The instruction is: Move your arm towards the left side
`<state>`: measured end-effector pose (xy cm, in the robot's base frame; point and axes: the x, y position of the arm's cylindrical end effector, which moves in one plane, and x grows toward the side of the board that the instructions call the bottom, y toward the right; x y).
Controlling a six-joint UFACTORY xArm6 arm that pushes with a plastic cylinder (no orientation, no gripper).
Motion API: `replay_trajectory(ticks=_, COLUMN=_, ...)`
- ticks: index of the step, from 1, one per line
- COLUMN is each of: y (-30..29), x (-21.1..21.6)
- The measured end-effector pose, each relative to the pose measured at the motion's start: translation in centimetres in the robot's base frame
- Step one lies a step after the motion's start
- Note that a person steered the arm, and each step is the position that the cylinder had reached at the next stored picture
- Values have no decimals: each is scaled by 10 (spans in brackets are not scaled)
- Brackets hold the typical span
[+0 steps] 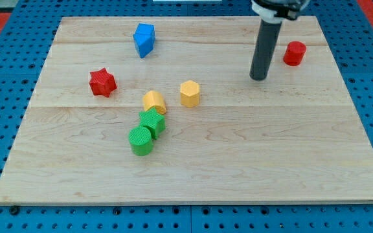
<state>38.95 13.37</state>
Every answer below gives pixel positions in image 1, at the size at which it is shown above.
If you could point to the wooden board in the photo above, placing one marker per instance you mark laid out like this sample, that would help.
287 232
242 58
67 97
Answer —
293 139

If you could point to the yellow hexagonal prism block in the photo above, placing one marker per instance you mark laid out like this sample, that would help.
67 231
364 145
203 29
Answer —
190 93

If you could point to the green star block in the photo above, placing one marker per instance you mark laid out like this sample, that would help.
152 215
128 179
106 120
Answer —
154 121

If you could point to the yellow half-cylinder block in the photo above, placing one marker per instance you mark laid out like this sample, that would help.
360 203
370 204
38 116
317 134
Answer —
154 99

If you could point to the green cylinder block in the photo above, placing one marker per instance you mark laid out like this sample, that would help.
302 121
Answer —
140 140

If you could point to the blue triangular prism block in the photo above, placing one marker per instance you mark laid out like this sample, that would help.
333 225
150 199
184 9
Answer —
143 44

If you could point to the red star block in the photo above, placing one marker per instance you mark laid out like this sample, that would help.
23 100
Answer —
102 83

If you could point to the blue cube block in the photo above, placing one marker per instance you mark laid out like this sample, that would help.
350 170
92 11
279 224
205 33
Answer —
145 29

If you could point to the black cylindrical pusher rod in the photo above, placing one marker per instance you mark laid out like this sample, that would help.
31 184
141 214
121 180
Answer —
264 50

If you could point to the red cylinder block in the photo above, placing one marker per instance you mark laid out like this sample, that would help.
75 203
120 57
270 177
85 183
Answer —
294 53

